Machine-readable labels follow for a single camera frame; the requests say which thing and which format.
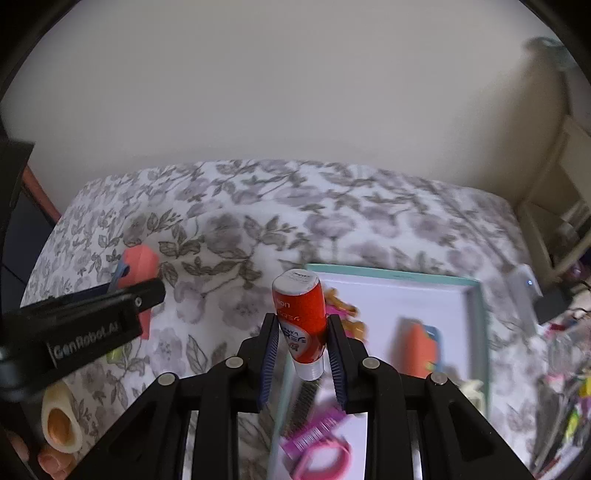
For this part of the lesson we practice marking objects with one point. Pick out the grey floral blanket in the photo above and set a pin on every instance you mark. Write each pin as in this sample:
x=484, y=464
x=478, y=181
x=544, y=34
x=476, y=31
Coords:
x=277, y=217

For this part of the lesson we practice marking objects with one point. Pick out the white power strip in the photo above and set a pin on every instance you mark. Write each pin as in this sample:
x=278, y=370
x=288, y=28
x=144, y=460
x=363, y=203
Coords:
x=524, y=288

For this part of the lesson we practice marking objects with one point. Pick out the reddish wooden board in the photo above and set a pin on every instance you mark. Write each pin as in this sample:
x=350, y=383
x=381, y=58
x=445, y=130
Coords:
x=41, y=194

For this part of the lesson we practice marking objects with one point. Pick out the orange blue toy knife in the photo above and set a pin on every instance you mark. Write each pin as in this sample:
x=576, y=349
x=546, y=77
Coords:
x=418, y=350

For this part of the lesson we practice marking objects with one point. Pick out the purple tube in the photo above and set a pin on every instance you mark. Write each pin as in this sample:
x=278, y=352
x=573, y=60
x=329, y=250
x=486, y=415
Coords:
x=314, y=427

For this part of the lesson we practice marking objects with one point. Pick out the dark cabinet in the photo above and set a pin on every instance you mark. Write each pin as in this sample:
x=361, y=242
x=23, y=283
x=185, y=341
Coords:
x=27, y=249

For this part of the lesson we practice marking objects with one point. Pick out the cream hair claw clip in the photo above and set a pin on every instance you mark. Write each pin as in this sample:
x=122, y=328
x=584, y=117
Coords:
x=471, y=390

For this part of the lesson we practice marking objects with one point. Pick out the person's left hand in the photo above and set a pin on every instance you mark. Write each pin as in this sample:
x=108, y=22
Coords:
x=55, y=464

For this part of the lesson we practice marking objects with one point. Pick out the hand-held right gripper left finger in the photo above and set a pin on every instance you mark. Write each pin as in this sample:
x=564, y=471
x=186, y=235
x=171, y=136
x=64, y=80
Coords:
x=270, y=360

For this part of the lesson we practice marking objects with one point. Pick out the pink toy dog figure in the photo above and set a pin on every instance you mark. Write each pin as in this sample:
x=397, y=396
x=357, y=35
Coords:
x=344, y=316

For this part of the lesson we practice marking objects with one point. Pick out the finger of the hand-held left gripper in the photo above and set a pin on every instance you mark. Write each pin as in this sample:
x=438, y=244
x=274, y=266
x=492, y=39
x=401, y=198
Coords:
x=143, y=295

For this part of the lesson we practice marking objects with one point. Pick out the teal white box tray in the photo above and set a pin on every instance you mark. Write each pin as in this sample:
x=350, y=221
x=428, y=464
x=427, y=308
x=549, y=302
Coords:
x=383, y=300

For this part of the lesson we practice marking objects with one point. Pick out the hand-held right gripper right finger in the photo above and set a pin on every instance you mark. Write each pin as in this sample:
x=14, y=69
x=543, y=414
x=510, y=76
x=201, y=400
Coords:
x=337, y=364

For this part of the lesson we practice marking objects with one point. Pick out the cream wooden shelf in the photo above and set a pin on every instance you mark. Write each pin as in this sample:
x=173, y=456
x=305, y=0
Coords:
x=563, y=194

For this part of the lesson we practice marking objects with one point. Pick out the pink watch band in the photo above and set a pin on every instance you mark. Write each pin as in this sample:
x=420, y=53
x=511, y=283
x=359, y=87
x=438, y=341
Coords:
x=332, y=454

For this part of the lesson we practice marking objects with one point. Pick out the black power adapter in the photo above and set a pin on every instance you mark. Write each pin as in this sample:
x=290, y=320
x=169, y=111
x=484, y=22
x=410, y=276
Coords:
x=551, y=304

